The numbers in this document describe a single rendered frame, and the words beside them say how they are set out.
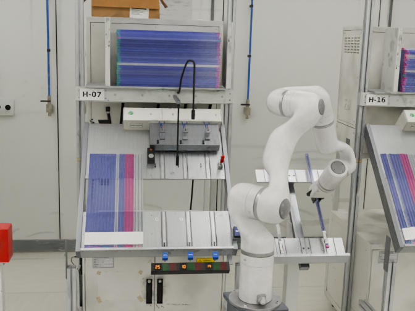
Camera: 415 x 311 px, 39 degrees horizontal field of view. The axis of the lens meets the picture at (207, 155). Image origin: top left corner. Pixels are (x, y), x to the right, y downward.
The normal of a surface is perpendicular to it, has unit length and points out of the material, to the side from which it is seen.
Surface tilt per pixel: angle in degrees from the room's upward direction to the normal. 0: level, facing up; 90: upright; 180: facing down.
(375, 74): 90
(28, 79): 90
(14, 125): 90
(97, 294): 90
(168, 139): 43
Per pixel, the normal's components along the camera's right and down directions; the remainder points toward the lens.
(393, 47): -0.99, 0.00
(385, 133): 0.11, -0.57
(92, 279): 0.12, 0.19
